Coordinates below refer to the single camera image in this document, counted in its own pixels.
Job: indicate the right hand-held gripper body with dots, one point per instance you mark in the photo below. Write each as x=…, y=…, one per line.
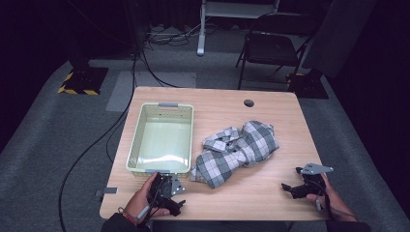
x=309, y=185

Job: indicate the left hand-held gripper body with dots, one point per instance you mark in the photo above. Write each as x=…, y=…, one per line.
x=166, y=188

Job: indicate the pale green perforated plastic basket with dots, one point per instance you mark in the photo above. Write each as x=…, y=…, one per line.
x=161, y=145

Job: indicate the grey white plaid shirt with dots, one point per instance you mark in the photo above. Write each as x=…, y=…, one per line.
x=235, y=151

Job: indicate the person's left hand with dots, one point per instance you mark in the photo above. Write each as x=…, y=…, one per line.
x=138, y=203

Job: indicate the person's right hand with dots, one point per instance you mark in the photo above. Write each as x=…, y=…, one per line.
x=336, y=203

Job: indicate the black base with hazard stripes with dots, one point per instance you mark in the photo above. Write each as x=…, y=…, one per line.
x=85, y=80
x=307, y=87

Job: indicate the black folding chair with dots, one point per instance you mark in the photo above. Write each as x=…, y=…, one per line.
x=270, y=48

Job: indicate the grey leaning panel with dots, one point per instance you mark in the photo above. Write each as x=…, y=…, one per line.
x=338, y=35

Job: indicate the white metal stand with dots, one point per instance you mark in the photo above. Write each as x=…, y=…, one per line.
x=201, y=35

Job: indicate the grey table bracket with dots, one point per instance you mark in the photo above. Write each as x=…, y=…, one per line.
x=108, y=190

